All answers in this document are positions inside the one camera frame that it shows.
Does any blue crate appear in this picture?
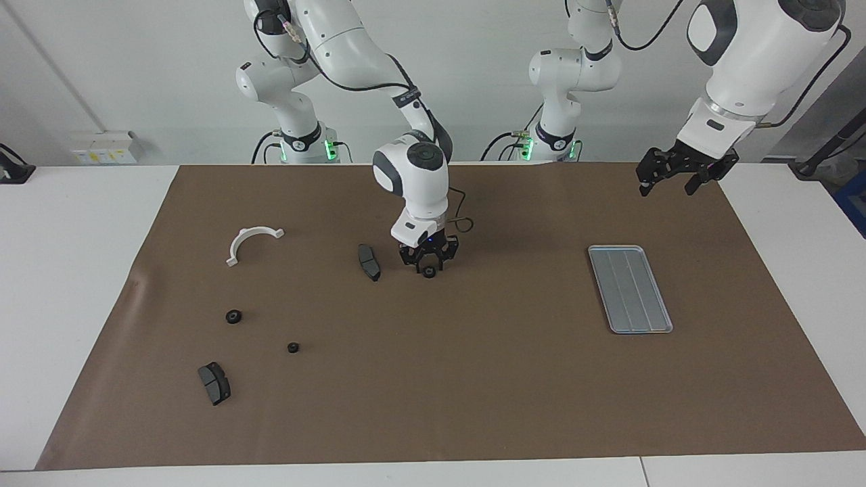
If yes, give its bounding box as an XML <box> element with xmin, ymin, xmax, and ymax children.
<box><xmin>834</xmin><ymin>169</ymin><xmax>866</xmax><ymax>239</ymax></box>

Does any dark grey slanted panel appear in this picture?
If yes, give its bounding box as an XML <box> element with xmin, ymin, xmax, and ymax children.
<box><xmin>765</xmin><ymin>47</ymin><xmax>866</xmax><ymax>163</ymax></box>

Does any white wall socket box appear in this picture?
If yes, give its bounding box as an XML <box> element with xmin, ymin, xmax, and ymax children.
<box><xmin>70</xmin><ymin>131</ymin><xmax>144</xmax><ymax>166</ymax></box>

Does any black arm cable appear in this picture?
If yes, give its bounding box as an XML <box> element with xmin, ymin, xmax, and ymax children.
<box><xmin>254</xmin><ymin>7</ymin><xmax>474</xmax><ymax>235</ymax></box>
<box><xmin>606</xmin><ymin>0</ymin><xmax>852</xmax><ymax>129</ymax></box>

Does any black clamp base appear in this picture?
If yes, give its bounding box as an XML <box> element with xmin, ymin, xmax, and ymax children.
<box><xmin>0</xmin><ymin>143</ymin><xmax>36</xmax><ymax>185</ymax></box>

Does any brown table mat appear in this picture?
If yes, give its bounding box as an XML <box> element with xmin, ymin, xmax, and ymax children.
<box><xmin>35</xmin><ymin>161</ymin><xmax>866</xmax><ymax>471</ymax></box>

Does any black base cable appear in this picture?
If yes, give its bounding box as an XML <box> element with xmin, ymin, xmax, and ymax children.
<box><xmin>480</xmin><ymin>131</ymin><xmax>535</xmax><ymax>162</ymax></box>
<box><xmin>252</xmin><ymin>131</ymin><xmax>279</xmax><ymax>164</ymax></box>

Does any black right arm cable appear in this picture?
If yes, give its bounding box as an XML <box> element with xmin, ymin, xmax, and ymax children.
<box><xmin>254</xmin><ymin>7</ymin><xmax>474</xmax><ymax>235</ymax></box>

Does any white wall conduit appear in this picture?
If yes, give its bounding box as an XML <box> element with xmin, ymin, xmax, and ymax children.
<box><xmin>8</xmin><ymin>0</ymin><xmax>108</xmax><ymax>134</ymax></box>

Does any white curved plastic bracket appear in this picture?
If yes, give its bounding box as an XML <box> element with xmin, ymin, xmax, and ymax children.
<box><xmin>225</xmin><ymin>227</ymin><xmax>286</xmax><ymax>267</ymax></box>

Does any short grey brake pad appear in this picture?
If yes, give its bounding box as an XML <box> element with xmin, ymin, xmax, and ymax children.
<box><xmin>198</xmin><ymin>362</ymin><xmax>231</xmax><ymax>407</ymax></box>

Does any black stand pole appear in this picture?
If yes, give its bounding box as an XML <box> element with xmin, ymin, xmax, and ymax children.
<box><xmin>790</xmin><ymin>108</ymin><xmax>866</xmax><ymax>181</ymax></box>

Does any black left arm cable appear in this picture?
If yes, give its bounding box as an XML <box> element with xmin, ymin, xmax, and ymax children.
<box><xmin>606</xmin><ymin>0</ymin><xmax>852</xmax><ymax>129</ymax></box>

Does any silver metal tray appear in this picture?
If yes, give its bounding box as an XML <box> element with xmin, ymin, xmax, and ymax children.
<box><xmin>587</xmin><ymin>245</ymin><xmax>674</xmax><ymax>335</ymax></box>

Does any long grey brake pad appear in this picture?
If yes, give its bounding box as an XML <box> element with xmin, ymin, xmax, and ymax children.
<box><xmin>357</xmin><ymin>243</ymin><xmax>382</xmax><ymax>283</ymax></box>

